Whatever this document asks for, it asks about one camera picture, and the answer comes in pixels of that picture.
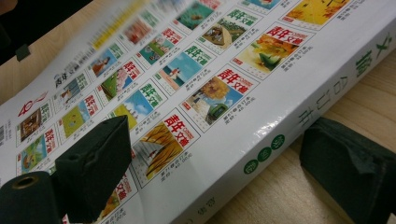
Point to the grey tape piece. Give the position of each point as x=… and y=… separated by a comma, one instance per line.
x=23, y=52

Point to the thick white book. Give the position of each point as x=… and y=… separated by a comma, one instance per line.
x=218, y=140

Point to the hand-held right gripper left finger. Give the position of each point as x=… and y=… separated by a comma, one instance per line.
x=93, y=168

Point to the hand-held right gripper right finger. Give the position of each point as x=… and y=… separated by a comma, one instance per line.
x=355, y=168

